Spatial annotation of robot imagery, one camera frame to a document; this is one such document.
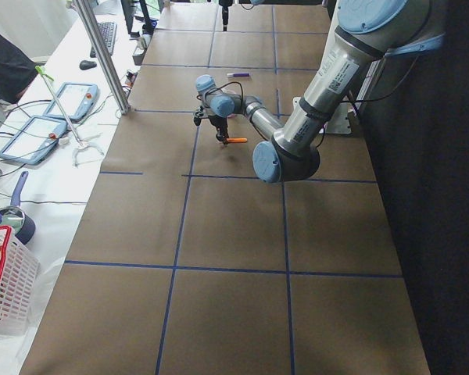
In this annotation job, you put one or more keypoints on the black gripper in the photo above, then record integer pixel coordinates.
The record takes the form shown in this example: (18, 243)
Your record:
(224, 16)
(219, 125)

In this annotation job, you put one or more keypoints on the orange marker pen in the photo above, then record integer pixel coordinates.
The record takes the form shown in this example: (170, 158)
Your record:
(237, 140)

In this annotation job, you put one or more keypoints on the purple marker pen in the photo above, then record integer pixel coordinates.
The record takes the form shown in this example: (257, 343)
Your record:
(238, 75)

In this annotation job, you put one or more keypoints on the black monitor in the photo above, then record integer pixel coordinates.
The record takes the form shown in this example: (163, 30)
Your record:
(138, 20)

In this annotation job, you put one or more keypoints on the black keyboard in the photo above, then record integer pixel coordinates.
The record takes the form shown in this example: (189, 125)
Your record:
(108, 31)

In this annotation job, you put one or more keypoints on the black computer mouse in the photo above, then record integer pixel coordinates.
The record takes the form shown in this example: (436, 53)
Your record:
(87, 65)

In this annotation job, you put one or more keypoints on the far teach pendant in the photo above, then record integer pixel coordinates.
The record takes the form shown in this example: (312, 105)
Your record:
(77, 99)

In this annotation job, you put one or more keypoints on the teach pendant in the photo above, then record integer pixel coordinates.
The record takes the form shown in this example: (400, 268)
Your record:
(34, 140)
(77, 99)

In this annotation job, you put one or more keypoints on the near teach pendant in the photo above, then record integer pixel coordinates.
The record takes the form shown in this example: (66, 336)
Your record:
(34, 140)

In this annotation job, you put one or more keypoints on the metal reacher grabber tool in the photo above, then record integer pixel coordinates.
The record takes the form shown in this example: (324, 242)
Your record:
(55, 110)

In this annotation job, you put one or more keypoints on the person in black shirt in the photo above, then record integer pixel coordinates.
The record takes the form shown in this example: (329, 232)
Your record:
(17, 72)

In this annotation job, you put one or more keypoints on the blue saucepan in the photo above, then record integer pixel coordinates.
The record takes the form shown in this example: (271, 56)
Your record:
(13, 216)

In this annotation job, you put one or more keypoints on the red white plastic basket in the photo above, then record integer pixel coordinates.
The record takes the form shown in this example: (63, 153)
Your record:
(18, 270)

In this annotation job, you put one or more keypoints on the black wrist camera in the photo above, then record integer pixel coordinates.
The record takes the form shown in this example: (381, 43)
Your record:
(200, 114)

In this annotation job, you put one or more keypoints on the aluminium frame post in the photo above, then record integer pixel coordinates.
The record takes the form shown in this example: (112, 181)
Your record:
(90, 23)

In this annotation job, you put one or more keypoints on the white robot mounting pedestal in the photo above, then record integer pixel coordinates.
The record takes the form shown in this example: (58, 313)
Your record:
(336, 121)

